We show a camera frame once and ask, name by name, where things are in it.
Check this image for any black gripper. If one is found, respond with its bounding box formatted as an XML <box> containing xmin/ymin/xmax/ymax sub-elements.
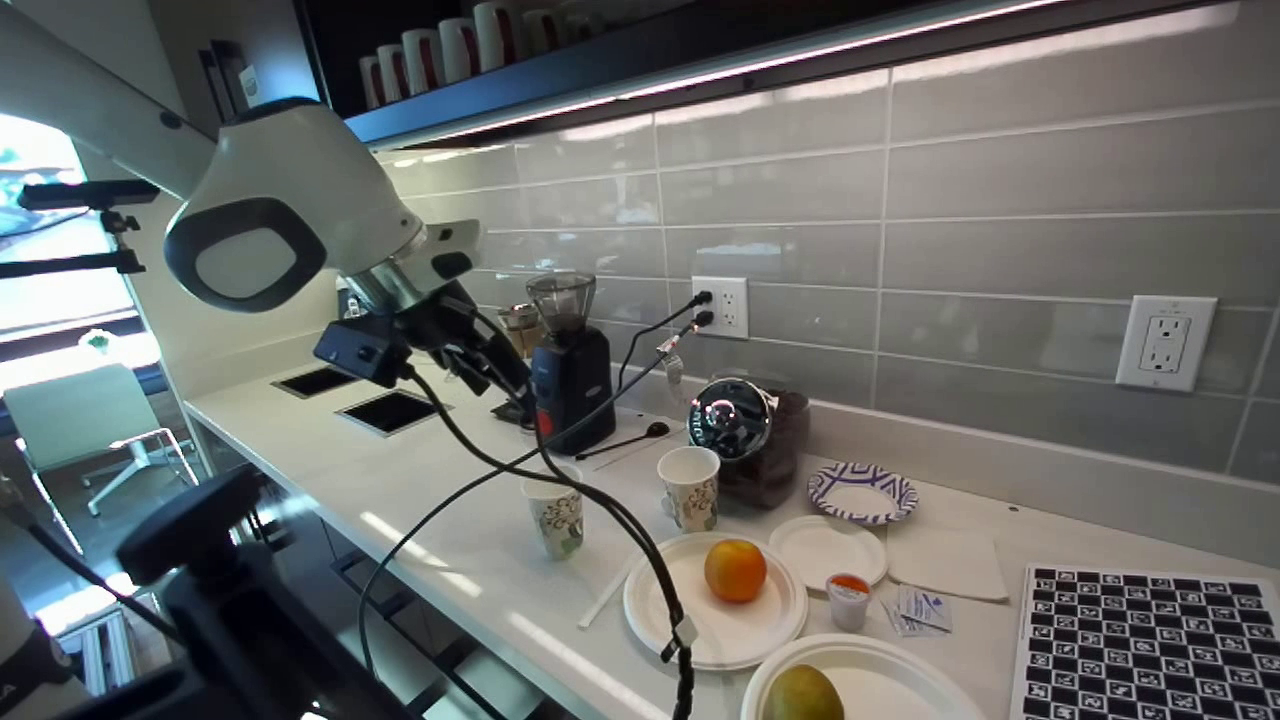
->
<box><xmin>394</xmin><ymin>278</ymin><xmax>534</xmax><ymax>404</ymax></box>

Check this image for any swirl print paper cup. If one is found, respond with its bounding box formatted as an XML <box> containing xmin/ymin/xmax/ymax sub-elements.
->
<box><xmin>519</xmin><ymin>477</ymin><xmax>591</xmax><ymax>562</ymax></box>

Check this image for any small patterned paper cup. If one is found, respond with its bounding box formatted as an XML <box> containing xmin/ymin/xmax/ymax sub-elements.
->
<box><xmin>650</xmin><ymin>444</ymin><xmax>723</xmax><ymax>537</ymax></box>

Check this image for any black cupboard shelf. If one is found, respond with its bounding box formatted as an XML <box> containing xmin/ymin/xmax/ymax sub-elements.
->
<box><xmin>294</xmin><ymin>0</ymin><xmax>1204</xmax><ymax>153</ymax></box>

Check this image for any small red sauce cup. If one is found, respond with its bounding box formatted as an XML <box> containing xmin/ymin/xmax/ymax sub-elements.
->
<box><xmin>825</xmin><ymin>572</ymin><xmax>874</xmax><ymax>637</ymax></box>

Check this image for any small brown glass jar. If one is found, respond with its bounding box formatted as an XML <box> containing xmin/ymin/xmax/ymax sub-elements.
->
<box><xmin>495</xmin><ymin>295</ymin><xmax>550</xmax><ymax>358</ymax></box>

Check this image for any black coffee grinder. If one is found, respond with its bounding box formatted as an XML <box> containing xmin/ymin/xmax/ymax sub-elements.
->
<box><xmin>526</xmin><ymin>267</ymin><xmax>621</xmax><ymax>461</ymax></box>

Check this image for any black long spoon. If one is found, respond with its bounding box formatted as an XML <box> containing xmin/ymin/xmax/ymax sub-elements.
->
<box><xmin>572</xmin><ymin>415</ymin><xmax>675</xmax><ymax>463</ymax></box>

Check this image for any orange fruit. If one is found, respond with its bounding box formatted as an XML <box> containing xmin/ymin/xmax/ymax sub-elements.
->
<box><xmin>701</xmin><ymin>537</ymin><xmax>773</xmax><ymax>609</ymax></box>

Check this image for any large white paper plate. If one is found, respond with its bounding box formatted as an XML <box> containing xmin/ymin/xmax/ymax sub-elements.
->
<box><xmin>621</xmin><ymin>529</ymin><xmax>810</xmax><ymax>674</ymax></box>

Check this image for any small white paper plate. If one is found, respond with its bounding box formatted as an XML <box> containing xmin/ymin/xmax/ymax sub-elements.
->
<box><xmin>765</xmin><ymin>511</ymin><xmax>891</xmax><ymax>600</ymax></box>

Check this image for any blue patterned paper plate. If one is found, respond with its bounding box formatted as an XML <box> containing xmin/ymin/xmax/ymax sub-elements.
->
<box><xmin>800</xmin><ymin>461</ymin><xmax>920</xmax><ymax>537</ymax></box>

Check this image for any white chair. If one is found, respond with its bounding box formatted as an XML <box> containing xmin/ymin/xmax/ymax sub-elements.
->
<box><xmin>0</xmin><ymin>358</ymin><xmax>209</xmax><ymax>518</ymax></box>

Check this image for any white cafe table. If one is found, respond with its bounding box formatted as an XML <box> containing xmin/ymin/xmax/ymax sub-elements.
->
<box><xmin>0</xmin><ymin>328</ymin><xmax>165</xmax><ymax>390</ymax></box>

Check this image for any yellow green fruit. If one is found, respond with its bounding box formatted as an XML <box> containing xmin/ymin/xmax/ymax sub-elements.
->
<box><xmin>756</xmin><ymin>658</ymin><xmax>848</xmax><ymax>720</ymax></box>

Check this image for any white sauce packet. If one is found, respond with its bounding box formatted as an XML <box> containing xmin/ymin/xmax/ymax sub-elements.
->
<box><xmin>889</xmin><ymin>589</ymin><xmax>957</xmax><ymax>641</ymax></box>

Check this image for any white paper napkin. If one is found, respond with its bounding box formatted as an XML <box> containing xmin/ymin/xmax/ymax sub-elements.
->
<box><xmin>885</xmin><ymin>523</ymin><xmax>1016</xmax><ymax>609</ymax></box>

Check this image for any white paper bowl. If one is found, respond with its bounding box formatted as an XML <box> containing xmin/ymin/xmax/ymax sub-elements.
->
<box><xmin>736</xmin><ymin>628</ymin><xmax>987</xmax><ymax>720</ymax></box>

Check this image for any black white checkerboard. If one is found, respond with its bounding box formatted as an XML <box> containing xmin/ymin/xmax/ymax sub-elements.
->
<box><xmin>1012</xmin><ymin>560</ymin><xmax>1280</xmax><ymax>720</ymax></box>

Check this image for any long black cable white tag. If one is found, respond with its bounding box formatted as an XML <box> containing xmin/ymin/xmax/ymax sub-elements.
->
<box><xmin>351</xmin><ymin>308</ymin><xmax>721</xmax><ymax>696</ymax></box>

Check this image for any black grinder power cable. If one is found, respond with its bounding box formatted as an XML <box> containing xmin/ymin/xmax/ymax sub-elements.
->
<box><xmin>612</xmin><ymin>288</ymin><xmax>715</xmax><ymax>404</ymax></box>

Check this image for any white wall outlet with plugs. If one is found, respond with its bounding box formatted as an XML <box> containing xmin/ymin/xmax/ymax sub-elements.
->
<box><xmin>686</xmin><ymin>273</ymin><xmax>751</xmax><ymax>338</ymax></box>

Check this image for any black stereo camera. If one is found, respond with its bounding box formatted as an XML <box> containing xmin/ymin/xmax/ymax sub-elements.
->
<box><xmin>112</xmin><ymin>461</ymin><xmax>271</xmax><ymax>593</ymax></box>

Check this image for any black camera stand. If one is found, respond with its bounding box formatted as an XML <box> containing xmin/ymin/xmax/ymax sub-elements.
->
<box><xmin>0</xmin><ymin>533</ymin><xmax>415</xmax><ymax>720</ymax></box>

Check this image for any gray wall cabinet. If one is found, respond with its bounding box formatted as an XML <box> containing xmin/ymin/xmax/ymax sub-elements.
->
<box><xmin>135</xmin><ymin>0</ymin><xmax>337</xmax><ymax>137</ymax></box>

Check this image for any black camera on tripod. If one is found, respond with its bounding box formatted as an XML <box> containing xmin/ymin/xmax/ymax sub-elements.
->
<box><xmin>0</xmin><ymin>175</ymin><xmax>165</xmax><ymax>282</ymax></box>

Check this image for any empty white wall outlet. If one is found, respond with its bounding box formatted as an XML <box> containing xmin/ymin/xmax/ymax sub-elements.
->
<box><xmin>1110</xmin><ymin>293</ymin><xmax>1225</xmax><ymax>394</ymax></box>

